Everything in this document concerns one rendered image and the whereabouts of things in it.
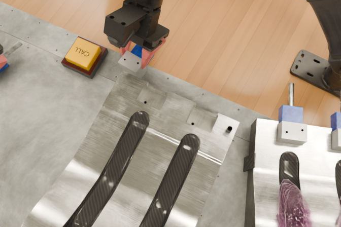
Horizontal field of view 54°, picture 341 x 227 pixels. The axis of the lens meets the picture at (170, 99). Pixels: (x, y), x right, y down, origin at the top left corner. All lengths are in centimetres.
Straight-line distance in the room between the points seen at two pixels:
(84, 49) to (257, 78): 41
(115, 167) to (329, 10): 46
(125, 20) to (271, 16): 42
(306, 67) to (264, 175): 29
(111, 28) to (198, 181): 32
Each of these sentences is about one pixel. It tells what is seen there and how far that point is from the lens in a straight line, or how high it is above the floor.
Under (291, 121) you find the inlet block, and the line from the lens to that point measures 71.
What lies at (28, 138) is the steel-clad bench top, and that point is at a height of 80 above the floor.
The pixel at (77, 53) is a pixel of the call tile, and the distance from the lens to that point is 80.
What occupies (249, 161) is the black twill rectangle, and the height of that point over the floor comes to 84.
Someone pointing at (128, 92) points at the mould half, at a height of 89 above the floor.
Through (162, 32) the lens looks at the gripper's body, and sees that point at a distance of 70.
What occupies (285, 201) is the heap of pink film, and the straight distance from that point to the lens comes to 66.
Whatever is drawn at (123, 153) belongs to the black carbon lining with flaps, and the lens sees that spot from 65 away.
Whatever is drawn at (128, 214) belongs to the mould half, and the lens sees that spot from 62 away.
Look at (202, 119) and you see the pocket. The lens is 68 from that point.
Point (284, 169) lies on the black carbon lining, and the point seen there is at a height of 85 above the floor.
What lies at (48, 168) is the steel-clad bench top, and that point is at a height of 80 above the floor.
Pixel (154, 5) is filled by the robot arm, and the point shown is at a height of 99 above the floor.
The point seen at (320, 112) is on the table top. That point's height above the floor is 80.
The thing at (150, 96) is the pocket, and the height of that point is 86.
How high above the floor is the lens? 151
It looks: 70 degrees down
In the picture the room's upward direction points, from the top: 2 degrees counter-clockwise
